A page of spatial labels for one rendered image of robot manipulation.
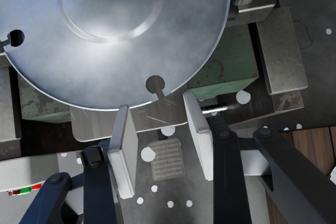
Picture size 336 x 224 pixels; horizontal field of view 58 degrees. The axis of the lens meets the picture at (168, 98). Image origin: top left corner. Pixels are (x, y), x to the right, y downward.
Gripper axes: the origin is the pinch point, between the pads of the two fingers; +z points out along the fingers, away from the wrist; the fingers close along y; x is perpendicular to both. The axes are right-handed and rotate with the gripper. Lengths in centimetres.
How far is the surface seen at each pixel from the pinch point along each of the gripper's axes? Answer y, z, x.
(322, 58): 60, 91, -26
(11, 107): -24.8, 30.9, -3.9
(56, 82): -11.6, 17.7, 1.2
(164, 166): -5, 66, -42
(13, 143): -26.4, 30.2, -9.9
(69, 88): -10.3, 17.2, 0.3
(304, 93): 50, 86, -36
